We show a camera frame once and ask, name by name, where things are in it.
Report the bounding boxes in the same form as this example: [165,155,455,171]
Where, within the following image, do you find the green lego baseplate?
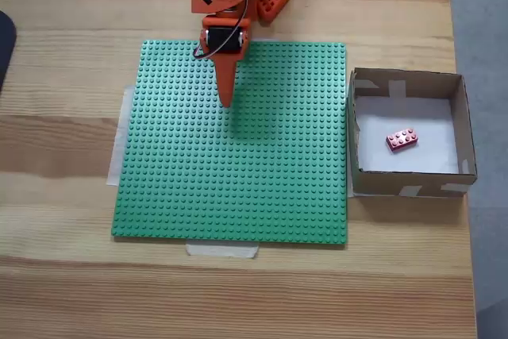
[110,39,348,247]

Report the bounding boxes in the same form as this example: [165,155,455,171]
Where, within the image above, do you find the thin gripper servo cable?
[193,0,249,60]

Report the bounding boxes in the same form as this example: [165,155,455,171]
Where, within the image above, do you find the white paper box lining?
[354,96,458,175]

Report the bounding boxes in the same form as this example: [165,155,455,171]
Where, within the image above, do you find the wide masking tape strip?
[106,84,136,188]

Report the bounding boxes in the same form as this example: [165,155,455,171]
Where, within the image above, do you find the black rounded object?
[0,9,18,96]

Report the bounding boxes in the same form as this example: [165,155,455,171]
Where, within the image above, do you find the cardboard box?
[346,67,479,199]

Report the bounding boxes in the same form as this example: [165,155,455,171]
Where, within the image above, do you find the red lego block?
[385,127,420,155]

